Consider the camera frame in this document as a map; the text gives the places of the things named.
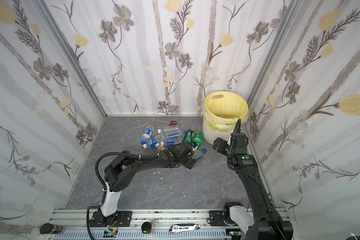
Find clear bottle blue cap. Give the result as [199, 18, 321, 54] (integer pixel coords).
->
[193, 149, 207, 161]

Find crushed clear bottle back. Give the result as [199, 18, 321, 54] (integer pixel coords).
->
[158, 125, 179, 134]

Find blue label bottle back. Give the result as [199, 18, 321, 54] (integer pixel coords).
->
[142, 125, 154, 139]

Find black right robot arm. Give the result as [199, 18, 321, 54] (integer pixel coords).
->
[213, 133, 294, 240]

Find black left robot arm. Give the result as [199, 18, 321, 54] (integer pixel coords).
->
[86, 142, 197, 231]

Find white ribbed trash bin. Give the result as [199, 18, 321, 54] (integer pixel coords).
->
[202, 91, 249, 145]

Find yellow plastic bin liner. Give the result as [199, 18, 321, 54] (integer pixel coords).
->
[203, 91, 249, 133]

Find green bottle yellow cap left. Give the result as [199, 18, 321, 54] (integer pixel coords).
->
[184, 130, 194, 144]

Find green bottle yellow cap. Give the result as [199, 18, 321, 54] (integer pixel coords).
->
[191, 132, 204, 149]
[184, 130, 194, 144]

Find blue label bottle white cap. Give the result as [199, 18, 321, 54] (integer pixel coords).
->
[161, 139, 181, 148]

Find soda water clear bottle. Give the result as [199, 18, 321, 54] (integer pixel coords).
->
[153, 130, 184, 142]

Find green bottle yellow cap right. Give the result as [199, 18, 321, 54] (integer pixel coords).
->
[191, 132, 204, 149]

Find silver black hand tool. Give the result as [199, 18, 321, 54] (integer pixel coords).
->
[169, 224, 201, 235]

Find black round knob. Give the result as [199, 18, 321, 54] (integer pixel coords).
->
[141, 222, 153, 234]

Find red handled scissors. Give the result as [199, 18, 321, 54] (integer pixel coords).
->
[156, 120, 178, 126]

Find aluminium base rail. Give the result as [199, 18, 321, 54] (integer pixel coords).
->
[41, 206, 253, 240]

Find white slotted cable duct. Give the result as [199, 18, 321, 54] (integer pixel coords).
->
[52, 229, 232, 240]

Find black jar on rail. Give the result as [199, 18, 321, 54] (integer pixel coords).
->
[40, 223, 66, 235]

